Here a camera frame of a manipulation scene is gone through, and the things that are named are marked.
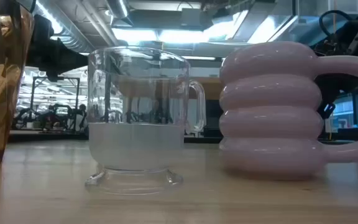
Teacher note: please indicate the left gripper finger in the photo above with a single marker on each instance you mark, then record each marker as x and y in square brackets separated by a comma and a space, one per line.
[75, 60]

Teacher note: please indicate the amber faceted glass tumbler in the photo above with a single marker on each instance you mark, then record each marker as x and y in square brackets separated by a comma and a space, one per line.
[2, 93]

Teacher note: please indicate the pink ribbed ceramic mug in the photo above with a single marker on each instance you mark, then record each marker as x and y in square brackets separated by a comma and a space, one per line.
[269, 124]

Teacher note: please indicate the clear glass mug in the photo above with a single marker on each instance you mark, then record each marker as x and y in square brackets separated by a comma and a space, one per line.
[135, 146]

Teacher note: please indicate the ceiling light panel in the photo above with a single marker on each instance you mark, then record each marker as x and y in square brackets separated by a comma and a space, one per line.
[179, 35]

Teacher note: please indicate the silver ventilation duct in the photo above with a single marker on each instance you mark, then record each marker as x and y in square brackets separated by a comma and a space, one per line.
[70, 34]

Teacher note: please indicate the black background station frame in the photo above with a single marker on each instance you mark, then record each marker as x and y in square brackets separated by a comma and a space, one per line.
[34, 93]

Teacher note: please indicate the wooden shelf with black frame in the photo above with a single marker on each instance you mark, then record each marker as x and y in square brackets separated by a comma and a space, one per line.
[213, 88]

